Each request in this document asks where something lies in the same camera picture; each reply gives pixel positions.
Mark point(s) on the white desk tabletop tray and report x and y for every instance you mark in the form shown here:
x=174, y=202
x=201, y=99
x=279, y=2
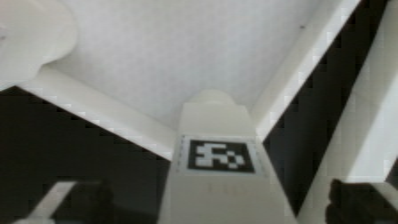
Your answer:
x=165, y=47

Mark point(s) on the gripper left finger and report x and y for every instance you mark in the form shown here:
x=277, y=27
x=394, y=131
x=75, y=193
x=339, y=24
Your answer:
x=39, y=216

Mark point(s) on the white desk leg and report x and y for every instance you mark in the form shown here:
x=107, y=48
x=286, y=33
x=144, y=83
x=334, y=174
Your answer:
x=37, y=37
x=222, y=188

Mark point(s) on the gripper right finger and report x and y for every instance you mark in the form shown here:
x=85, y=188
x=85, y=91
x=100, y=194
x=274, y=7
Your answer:
x=362, y=203

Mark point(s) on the white front fence bar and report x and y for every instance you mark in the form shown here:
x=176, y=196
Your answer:
x=362, y=148

